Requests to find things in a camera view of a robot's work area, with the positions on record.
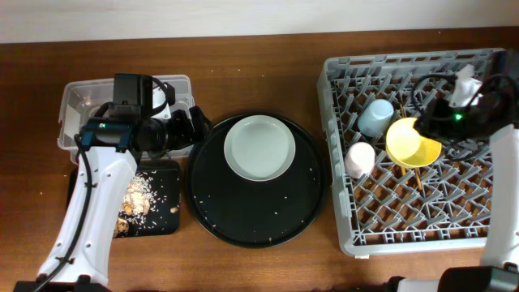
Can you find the grey dishwasher rack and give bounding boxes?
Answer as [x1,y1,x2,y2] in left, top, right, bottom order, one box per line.
[317,48,506,257]

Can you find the round black tray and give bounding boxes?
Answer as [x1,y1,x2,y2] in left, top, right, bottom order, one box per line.
[185,114,328,248]

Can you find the wooden chopstick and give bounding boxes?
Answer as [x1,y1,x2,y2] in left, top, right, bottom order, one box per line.
[414,168,422,191]
[399,104,406,176]

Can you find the white plate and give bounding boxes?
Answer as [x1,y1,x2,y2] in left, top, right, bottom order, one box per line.
[224,114,296,182]

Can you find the pink cup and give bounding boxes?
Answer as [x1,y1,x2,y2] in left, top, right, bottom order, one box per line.
[345,142,375,178]

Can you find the food scraps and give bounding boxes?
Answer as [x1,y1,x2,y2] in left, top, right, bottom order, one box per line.
[113,172,180,238]

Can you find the blue cup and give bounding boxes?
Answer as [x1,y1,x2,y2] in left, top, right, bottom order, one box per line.
[358,99,394,137]

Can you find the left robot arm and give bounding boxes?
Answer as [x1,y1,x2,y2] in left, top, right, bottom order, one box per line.
[14,73,212,291]

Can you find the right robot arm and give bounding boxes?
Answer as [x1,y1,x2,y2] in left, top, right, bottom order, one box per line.
[389,49,518,291]

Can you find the black rectangular tray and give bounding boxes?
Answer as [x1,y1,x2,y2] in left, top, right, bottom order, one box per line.
[66,160,182,238]

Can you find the yellow bowl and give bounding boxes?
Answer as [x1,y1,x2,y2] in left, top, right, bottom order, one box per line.
[385,118,442,169]

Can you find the clear plastic bin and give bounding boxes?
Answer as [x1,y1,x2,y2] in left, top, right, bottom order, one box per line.
[58,75,195,164]

